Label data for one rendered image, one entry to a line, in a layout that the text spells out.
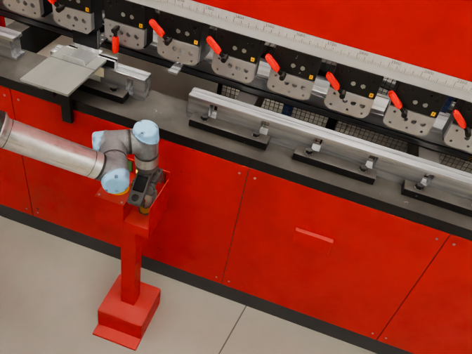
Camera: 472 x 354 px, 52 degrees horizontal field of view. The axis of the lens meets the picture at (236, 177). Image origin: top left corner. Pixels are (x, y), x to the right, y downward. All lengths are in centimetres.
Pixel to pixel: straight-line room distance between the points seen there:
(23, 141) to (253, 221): 98
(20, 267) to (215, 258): 92
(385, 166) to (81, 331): 142
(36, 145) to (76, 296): 120
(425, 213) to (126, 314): 125
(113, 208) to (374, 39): 98
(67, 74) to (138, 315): 101
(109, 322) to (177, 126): 91
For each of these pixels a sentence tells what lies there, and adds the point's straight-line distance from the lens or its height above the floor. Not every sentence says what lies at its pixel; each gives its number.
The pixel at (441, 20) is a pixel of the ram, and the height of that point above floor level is 147.
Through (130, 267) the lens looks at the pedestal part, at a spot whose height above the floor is 38.
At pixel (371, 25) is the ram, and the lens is 154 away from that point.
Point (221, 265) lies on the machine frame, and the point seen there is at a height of 24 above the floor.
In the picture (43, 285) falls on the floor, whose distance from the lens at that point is 243.
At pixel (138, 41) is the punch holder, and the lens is 179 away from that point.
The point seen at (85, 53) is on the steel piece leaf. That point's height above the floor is 100.
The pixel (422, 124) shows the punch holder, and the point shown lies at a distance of 170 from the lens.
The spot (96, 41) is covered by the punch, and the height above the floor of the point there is 106.
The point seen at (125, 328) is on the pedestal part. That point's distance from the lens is 221.
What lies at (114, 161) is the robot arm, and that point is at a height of 107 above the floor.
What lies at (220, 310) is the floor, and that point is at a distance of 235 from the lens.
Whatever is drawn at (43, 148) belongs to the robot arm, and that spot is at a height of 115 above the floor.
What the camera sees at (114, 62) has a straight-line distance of 192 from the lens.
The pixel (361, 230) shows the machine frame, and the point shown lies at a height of 71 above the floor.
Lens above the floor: 199
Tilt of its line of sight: 42 degrees down
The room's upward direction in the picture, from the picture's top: 12 degrees clockwise
